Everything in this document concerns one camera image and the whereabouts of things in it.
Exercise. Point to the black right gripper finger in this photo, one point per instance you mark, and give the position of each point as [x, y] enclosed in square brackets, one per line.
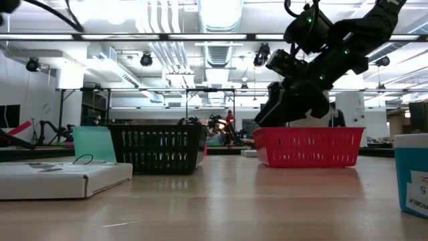
[267, 120]
[277, 97]

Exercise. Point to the small white product box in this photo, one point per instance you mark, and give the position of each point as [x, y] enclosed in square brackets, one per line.
[249, 153]

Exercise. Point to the small teal box white top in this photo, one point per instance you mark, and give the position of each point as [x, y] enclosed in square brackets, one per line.
[408, 160]

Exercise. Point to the metal tool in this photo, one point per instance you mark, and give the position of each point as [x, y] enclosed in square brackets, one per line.
[82, 155]

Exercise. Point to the large white product box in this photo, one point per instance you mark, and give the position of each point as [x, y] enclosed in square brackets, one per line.
[50, 184]

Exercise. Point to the other station robot arm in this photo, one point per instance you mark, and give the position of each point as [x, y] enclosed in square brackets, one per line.
[50, 125]

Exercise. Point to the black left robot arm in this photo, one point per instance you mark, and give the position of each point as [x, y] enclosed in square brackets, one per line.
[8, 5]

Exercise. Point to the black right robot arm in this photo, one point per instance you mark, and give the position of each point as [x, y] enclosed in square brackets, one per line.
[368, 23]

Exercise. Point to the person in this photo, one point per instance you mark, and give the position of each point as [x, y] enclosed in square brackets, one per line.
[230, 117]
[215, 137]
[337, 117]

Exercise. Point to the red slotted plastic basket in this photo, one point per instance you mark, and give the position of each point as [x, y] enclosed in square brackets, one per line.
[334, 130]

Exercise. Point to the dark screen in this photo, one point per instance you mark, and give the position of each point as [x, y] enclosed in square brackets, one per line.
[418, 117]

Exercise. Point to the black slotted plastic basket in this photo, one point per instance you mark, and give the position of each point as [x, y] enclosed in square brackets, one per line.
[157, 169]

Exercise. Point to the black overhead beam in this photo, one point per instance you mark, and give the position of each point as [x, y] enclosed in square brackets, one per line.
[164, 37]

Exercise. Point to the red bar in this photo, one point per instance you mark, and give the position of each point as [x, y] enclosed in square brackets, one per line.
[20, 128]

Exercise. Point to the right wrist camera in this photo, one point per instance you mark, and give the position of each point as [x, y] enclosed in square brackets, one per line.
[284, 63]

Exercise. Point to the black hanging camera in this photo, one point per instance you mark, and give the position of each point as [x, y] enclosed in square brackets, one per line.
[32, 64]
[146, 59]
[382, 61]
[261, 55]

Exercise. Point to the black station frame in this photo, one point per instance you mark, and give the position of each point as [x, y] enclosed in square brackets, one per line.
[83, 89]
[210, 89]

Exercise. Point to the silver ventilation duct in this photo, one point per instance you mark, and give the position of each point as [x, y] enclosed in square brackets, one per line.
[219, 57]

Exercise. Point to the black wall monitor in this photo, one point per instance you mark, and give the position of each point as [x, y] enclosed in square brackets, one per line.
[10, 116]

